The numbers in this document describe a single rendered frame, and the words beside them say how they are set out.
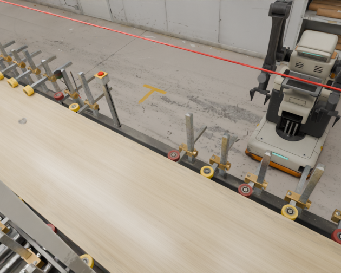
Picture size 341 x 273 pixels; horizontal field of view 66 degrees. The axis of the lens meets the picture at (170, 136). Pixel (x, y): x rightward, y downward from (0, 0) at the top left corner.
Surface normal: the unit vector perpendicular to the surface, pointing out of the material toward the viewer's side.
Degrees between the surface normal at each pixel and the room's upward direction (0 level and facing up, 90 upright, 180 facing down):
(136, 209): 0
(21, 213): 90
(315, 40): 42
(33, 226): 90
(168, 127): 0
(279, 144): 0
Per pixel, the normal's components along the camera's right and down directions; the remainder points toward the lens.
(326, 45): -0.45, -0.07
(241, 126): -0.09, -0.67
